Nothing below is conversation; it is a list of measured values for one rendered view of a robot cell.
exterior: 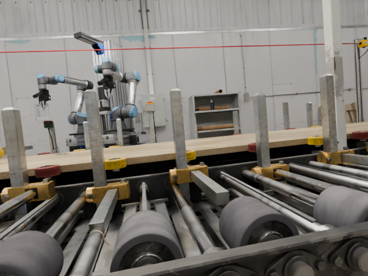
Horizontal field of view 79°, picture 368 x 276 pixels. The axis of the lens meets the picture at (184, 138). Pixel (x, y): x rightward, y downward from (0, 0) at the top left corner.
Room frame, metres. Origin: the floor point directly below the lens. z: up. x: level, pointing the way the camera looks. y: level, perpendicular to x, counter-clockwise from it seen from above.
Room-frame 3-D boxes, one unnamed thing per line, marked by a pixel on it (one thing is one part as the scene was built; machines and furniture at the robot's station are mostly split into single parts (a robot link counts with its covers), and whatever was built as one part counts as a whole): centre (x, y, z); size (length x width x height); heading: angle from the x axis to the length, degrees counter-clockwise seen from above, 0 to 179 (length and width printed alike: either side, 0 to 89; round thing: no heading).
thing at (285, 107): (2.09, -0.96, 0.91); 0.04 x 0.04 x 0.48; 11
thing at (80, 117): (2.56, 1.13, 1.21); 0.13 x 0.12 x 0.14; 60
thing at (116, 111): (2.36, 0.66, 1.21); 0.13 x 0.12 x 0.14; 74
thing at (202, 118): (4.33, -0.63, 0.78); 0.90 x 0.45 x 1.55; 97
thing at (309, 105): (2.14, -1.21, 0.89); 0.04 x 0.04 x 0.48; 11
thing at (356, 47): (2.20, -1.77, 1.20); 0.15 x 0.12 x 1.00; 101
